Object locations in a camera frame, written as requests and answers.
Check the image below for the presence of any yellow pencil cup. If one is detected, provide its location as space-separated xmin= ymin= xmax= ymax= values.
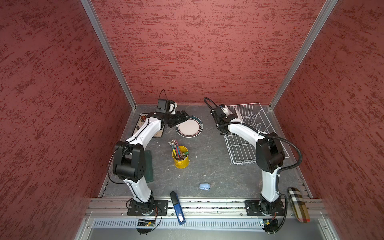
xmin=172 ymin=146 xmax=190 ymax=169

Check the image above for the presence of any coloured pencils bundle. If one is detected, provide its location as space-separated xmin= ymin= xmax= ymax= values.
xmin=169 ymin=140 xmax=189 ymax=161

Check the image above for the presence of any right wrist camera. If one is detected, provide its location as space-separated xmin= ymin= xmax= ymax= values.
xmin=220 ymin=104 xmax=232 ymax=116

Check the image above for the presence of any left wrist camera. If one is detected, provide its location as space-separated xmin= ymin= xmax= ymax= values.
xmin=167 ymin=101 xmax=177 ymax=115

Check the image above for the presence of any white round plate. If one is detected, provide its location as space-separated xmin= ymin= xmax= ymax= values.
xmin=234 ymin=107 xmax=244 ymax=123
xmin=176 ymin=116 xmax=204 ymax=138

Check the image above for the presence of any square floral plate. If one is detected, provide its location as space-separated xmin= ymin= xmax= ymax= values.
xmin=133 ymin=113 xmax=164 ymax=138

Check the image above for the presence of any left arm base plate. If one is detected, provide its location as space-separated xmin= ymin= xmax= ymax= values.
xmin=127 ymin=200 xmax=169 ymax=216

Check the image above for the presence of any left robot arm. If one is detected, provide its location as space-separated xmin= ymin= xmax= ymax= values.
xmin=111 ymin=99 xmax=190 ymax=215

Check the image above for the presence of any black corrugated cable conduit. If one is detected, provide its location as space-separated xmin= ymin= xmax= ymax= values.
xmin=203 ymin=96 xmax=303 ymax=233

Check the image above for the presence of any blue black stapler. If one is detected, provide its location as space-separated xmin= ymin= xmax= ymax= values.
xmin=170 ymin=191 xmax=186 ymax=225

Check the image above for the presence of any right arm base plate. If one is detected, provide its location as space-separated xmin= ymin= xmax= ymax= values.
xmin=245 ymin=200 xmax=286 ymax=217

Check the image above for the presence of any green rectangular block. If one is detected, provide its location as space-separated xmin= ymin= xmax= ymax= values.
xmin=145 ymin=150 xmax=154 ymax=183

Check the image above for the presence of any light blue eraser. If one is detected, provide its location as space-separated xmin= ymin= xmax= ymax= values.
xmin=199 ymin=183 xmax=211 ymax=191

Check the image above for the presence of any plaid tape roll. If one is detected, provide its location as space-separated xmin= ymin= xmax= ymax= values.
xmin=288 ymin=187 xmax=310 ymax=224

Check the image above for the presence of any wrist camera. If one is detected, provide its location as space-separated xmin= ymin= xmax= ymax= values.
xmin=167 ymin=101 xmax=177 ymax=115
xmin=220 ymin=104 xmax=232 ymax=116

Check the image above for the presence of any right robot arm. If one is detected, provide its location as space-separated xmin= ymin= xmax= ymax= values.
xmin=210 ymin=105 xmax=286 ymax=216

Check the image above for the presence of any white wire dish rack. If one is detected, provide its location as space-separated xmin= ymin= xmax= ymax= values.
xmin=221 ymin=102 xmax=291 ymax=166

